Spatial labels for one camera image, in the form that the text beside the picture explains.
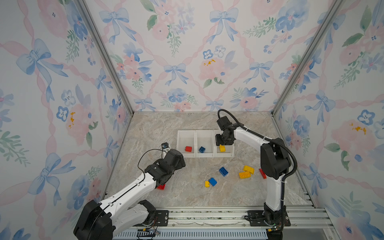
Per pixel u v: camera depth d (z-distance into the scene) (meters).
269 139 0.56
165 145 0.73
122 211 0.45
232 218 0.75
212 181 0.86
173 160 0.61
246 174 0.88
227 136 0.74
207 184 0.84
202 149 0.97
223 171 0.88
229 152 0.97
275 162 0.53
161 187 0.83
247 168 0.90
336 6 0.69
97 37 0.78
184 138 1.03
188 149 0.98
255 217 0.74
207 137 1.04
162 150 0.70
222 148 0.98
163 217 0.75
